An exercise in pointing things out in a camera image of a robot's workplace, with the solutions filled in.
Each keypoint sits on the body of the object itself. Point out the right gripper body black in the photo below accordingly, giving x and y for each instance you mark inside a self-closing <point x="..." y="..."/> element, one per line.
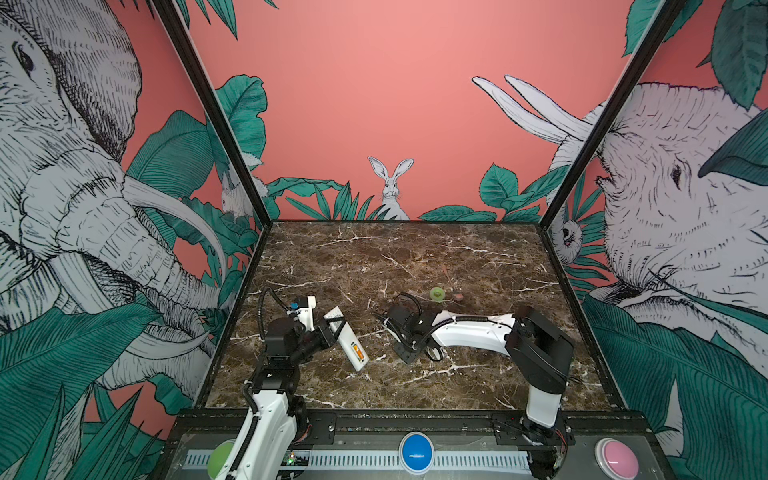
<point x="406" y="348"/>

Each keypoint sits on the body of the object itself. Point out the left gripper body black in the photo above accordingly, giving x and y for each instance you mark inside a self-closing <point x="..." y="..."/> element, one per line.
<point x="307" y="343"/>

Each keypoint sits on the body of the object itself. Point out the white remote control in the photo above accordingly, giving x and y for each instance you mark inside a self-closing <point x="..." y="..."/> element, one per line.
<point x="350" y="337"/>

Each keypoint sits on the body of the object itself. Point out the orange AAA battery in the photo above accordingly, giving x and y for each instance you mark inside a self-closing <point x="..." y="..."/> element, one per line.
<point x="359" y="352"/>

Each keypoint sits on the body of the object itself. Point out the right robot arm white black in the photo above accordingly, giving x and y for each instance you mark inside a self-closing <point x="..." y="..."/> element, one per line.
<point x="540" y="350"/>

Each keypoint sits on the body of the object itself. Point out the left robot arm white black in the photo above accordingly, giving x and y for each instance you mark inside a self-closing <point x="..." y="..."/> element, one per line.
<point x="277" y="417"/>

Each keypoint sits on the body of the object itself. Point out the green tape roll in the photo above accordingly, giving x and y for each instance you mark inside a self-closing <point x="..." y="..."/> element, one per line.
<point x="437" y="294"/>

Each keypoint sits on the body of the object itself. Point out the small circuit board with leds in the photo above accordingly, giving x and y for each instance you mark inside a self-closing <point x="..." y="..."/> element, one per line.
<point x="295" y="459"/>

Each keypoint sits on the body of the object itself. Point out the blue push button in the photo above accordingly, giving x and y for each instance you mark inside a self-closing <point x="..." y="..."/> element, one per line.
<point x="416" y="453"/>

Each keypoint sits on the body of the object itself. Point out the green push button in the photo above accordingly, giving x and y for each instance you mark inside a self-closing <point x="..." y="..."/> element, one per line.
<point x="218" y="458"/>

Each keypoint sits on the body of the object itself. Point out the pink push button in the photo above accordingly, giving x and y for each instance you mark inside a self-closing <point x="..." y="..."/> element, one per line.
<point x="616" y="460"/>

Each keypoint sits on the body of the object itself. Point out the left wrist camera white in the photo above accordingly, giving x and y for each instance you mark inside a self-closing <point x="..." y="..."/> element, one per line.
<point x="301" y="308"/>

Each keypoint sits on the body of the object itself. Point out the black front mounting rail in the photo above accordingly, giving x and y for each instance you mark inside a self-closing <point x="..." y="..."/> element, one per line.
<point x="326" y="427"/>

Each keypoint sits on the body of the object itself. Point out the white slotted cable duct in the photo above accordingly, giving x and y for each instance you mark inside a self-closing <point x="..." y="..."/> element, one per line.
<point x="490" y="461"/>

